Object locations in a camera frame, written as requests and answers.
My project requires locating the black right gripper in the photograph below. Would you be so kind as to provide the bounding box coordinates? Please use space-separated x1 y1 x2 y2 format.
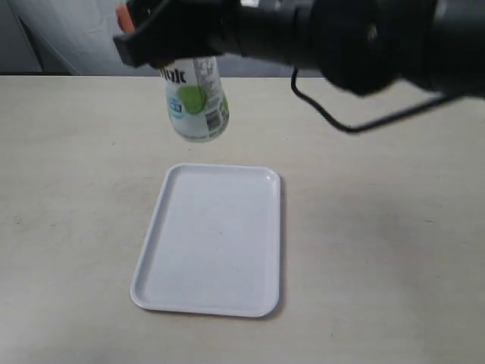
113 0 241 68

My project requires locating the clear bottle with green label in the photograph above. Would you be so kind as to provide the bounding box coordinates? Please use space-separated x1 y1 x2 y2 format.
160 57 230 143

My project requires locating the white backdrop cloth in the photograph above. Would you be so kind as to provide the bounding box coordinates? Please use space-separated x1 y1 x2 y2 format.
0 0 485 79

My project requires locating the white plastic tray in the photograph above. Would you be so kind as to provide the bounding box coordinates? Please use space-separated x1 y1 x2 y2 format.
130 163 282 319

